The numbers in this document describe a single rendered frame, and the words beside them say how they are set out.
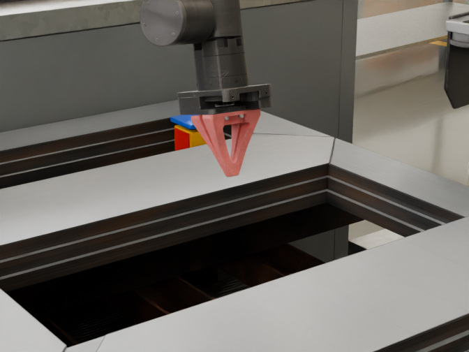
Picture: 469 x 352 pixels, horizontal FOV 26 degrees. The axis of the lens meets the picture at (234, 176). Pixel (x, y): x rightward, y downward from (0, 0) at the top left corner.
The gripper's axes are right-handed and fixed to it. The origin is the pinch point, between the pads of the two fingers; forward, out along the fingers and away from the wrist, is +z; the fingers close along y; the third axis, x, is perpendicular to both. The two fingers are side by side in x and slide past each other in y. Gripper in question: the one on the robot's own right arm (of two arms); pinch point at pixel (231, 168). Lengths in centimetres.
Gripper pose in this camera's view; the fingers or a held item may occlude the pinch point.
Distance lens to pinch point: 115.2
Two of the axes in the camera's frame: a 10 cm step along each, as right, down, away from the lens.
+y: 5.6, 0.3, -8.3
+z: 1.1, 9.9, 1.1
